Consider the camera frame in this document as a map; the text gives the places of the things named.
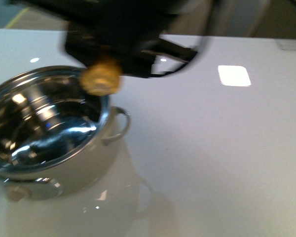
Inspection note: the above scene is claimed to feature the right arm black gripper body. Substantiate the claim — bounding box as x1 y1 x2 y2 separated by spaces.
23 0 197 74

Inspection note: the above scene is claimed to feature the beige electric cooking pot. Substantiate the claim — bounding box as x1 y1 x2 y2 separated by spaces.
0 66 131 201

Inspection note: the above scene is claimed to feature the table label sticker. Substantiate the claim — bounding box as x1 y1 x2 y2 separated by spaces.
276 39 296 51

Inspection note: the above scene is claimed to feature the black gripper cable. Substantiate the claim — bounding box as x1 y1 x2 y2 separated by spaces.
148 0 222 79

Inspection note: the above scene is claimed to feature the right beige upholstered chair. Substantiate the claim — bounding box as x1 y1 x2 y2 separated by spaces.
164 0 271 37

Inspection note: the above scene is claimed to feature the yellow corn cob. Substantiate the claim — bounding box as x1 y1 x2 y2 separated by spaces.
79 58 122 96

